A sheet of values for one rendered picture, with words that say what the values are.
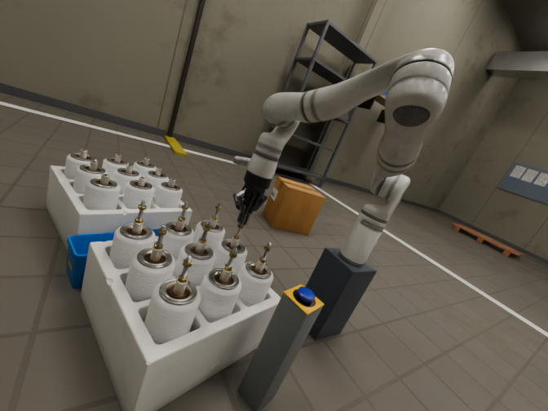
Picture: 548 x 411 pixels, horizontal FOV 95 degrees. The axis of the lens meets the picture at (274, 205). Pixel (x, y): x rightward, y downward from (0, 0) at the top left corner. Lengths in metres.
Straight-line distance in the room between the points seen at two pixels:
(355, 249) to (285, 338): 0.41
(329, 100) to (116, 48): 2.90
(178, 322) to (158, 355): 0.06
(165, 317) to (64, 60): 2.99
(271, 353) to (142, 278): 0.33
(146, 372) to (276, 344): 0.26
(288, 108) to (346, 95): 0.14
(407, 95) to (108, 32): 3.07
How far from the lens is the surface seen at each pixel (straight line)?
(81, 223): 0.96
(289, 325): 0.59
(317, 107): 0.58
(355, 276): 0.89
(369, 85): 0.56
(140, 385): 0.61
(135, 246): 0.71
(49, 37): 3.34
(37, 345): 0.83
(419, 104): 0.48
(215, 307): 0.64
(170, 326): 0.58
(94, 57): 3.31
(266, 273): 0.72
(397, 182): 0.85
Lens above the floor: 0.63
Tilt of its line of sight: 17 degrees down
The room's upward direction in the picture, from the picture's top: 22 degrees clockwise
